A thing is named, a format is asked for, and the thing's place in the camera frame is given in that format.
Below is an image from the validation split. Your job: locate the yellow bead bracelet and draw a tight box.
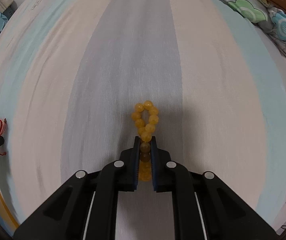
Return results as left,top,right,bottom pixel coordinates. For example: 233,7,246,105
130,100,160,183

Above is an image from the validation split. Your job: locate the striped bed sheet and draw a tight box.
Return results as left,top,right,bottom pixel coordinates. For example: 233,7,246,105
0,0,286,230

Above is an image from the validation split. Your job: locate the red cord bracelet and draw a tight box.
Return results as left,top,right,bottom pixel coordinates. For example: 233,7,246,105
0,117,8,156

